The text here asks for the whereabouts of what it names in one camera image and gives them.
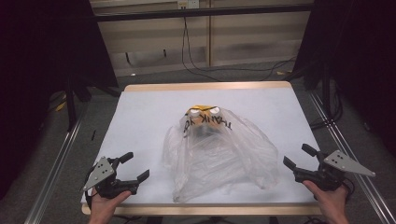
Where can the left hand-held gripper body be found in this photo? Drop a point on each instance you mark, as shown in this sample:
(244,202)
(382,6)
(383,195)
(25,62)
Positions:
(104,182)

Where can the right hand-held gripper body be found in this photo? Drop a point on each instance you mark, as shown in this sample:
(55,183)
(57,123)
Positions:
(330,174)

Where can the clear plastic bag black print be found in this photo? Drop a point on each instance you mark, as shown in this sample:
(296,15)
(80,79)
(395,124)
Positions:
(218,161)

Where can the yellow pack with white caps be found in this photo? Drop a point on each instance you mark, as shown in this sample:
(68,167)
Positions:
(204,115)

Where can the person's left hand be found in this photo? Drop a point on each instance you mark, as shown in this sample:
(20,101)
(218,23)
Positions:
(104,203)

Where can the person's right hand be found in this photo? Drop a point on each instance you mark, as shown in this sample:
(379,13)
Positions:
(330,200)

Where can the small black stick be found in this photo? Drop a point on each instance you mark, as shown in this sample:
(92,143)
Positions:
(93,134)

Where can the black metal stand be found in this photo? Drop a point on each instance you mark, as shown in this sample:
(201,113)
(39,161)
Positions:
(326,90)
(71,105)

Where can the yellow floor tape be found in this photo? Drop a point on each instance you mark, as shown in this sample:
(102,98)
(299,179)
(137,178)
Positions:
(61,105)

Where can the black curtain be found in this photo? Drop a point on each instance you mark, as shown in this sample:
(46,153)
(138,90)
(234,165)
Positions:
(358,62)
(37,77)

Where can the black horizontal bar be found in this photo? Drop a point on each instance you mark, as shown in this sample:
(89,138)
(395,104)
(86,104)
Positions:
(202,12)

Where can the metal floor rail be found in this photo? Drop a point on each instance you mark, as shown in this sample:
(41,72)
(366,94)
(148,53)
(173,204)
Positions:
(53,174)
(348,137)

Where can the white wall socket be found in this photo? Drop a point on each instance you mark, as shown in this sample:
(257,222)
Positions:
(188,3)

